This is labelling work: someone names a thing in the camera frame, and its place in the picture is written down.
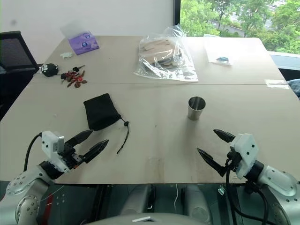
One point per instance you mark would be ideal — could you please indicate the grey rounded shell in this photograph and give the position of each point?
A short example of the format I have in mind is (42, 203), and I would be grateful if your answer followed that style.
(137, 199)
(198, 201)

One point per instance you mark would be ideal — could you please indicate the bunch of keys, red charms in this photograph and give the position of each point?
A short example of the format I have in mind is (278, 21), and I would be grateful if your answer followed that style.
(72, 77)

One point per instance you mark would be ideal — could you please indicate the black window frame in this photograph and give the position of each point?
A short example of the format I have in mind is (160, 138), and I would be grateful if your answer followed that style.
(176, 11)

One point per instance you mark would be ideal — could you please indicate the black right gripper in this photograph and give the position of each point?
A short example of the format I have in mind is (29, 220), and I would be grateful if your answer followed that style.
(232, 160)

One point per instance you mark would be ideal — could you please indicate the grey curved robot torso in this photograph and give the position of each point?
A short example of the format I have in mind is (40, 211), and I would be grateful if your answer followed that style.
(145, 218)

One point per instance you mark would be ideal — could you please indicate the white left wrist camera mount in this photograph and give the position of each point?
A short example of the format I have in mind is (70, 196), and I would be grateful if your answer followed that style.
(49, 145)

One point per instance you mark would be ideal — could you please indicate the small blue item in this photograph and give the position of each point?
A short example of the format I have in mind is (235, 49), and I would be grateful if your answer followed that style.
(222, 59)

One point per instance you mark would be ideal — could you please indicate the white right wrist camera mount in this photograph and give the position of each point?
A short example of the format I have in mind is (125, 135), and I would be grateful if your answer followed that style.
(246, 150)

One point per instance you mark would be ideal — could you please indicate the purple tissue pack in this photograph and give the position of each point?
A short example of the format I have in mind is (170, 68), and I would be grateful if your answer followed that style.
(82, 45)

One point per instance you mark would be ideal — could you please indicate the clear bag of cardboard pieces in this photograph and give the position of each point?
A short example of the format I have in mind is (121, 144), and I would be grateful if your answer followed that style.
(161, 57)

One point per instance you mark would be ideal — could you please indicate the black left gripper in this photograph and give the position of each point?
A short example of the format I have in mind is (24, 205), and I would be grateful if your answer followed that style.
(71, 157)

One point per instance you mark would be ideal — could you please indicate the crumpled white paper scrap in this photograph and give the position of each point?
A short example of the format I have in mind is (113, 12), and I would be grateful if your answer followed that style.
(66, 55)

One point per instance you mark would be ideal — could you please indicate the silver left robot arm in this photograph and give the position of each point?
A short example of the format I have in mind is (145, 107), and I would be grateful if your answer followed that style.
(23, 184)

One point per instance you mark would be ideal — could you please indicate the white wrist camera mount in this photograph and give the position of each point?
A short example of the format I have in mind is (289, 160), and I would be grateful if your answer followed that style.
(246, 150)
(49, 145)

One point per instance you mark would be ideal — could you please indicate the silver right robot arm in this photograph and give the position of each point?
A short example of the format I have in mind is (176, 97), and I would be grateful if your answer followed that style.
(282, 185)

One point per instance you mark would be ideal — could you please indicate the stainless steel cup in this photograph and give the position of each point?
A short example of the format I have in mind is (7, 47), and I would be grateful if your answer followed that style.
(196, 112)

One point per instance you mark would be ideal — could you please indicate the black mesh office chair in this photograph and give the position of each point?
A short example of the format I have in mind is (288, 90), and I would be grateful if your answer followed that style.
(14, 51)

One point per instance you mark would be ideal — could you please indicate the blue patterned cloth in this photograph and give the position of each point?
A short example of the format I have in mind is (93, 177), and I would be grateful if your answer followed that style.
(294, 87)

